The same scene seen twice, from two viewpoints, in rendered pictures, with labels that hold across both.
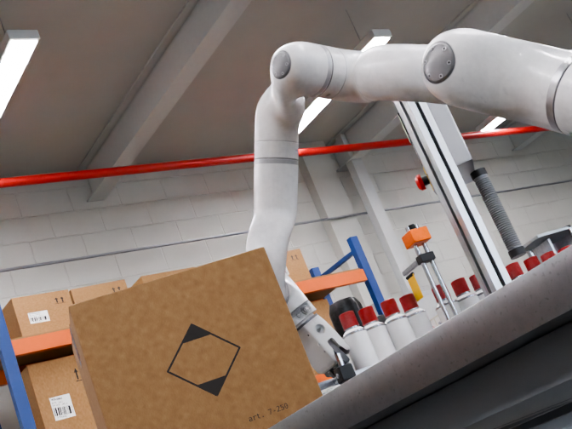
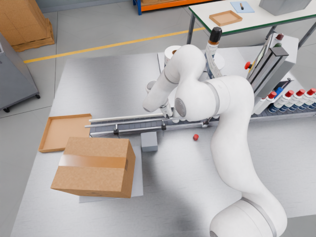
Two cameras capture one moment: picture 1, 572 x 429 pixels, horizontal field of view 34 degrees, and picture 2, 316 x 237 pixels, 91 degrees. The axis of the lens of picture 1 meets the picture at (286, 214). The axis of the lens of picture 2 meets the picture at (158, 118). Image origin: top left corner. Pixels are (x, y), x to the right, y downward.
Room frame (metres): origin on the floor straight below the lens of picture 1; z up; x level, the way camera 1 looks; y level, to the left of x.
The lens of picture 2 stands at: (1.33, -0.13, 1.82)
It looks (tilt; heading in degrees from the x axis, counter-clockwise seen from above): 58 degrees down; 21
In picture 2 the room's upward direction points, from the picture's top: straight up
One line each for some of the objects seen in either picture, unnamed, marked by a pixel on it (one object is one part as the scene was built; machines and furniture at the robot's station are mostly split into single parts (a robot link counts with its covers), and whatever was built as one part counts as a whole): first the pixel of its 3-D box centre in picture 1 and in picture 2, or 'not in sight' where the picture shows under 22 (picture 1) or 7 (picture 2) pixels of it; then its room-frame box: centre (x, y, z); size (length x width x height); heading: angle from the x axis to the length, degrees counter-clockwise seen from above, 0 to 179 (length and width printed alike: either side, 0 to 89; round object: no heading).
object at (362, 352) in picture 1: (364, 359); (177, 111); (1.91, -0.04, 0.98); 0.05 x 0.05 x 0.20
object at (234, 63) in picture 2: not in sight; (206, 75); (2.47, -0.15, 0.86); 0.80 x 0.67 x 0.05; 117
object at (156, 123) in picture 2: not in sight; (205, 118); (2.02, -0.24, 0.86); 1.65 x 0.08 x 0.04; 117
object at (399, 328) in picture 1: (406, 346); not in sight; (1.96, -0.13, 0.98); 0.05 x 0.05 x 0.20
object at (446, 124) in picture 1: (436, 142); (267, 67); (1.99, -0.37, 1.38); 0.17 x 0.10 x 0.19; 172
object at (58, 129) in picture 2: not in sight; (67, 131); (1.57, 0.65, 0.85); 0.30 x 0.26 x 0.04; 117
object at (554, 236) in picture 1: (546, 238); (279, 75); (2.30, -0.57, 1.14); 0.14 x 0.11 x 0.01; 117
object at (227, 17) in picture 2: not in sight; (225, 18); (3.65, -0.17, 0.82); 0.34 x 0.24 x 0.04; 134
